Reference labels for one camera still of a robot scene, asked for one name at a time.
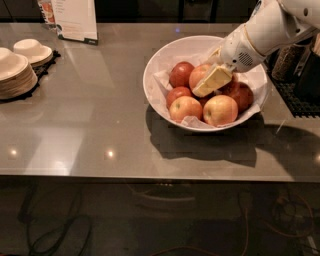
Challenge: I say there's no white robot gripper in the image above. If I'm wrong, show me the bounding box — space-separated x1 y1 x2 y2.
192 24 267 97

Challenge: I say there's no yellow-red apple with sticker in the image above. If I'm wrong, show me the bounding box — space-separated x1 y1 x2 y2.
189 64 211 90

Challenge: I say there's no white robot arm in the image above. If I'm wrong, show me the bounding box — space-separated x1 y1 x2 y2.
192 0 320 97

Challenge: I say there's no dark red apple right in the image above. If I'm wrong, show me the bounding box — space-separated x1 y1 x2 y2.
221 79 254 113

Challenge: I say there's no dark red apple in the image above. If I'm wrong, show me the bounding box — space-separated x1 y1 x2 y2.
221 79 254 113
169 61 194 88

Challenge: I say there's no dark red apple back left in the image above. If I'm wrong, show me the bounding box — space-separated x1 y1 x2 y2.
169 61 194 88

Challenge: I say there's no white paper bowl liner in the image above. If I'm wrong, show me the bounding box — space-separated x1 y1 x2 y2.
152 37 264 130

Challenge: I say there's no yellow-red apple front right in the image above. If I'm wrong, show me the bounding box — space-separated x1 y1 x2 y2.
203 95 238 127

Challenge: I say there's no red apple left middle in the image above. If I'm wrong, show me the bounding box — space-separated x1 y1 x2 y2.
166 87 192 108

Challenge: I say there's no large white bowl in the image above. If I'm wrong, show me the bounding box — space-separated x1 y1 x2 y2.
142 35 269 133

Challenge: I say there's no yellow-red apple front left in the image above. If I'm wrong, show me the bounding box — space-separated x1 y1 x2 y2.
169 96 202 123

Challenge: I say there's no black rubber mat right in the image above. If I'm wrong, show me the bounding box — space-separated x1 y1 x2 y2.
269 75 320 118

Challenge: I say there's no black rubber mat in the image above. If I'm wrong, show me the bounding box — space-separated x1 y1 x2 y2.
0 50 60 103
269 75 320 118

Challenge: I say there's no standing printed menu card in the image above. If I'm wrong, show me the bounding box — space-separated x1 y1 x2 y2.
37 0 98 45

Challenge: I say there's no black rubber mat left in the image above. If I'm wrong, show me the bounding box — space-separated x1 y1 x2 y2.
0 50 60 103

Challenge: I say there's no rear stack of paper bowls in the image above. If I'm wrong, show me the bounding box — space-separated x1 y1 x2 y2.
13 39 53 67

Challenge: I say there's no black cable on floor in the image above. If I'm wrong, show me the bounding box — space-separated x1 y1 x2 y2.
18 186 94 256

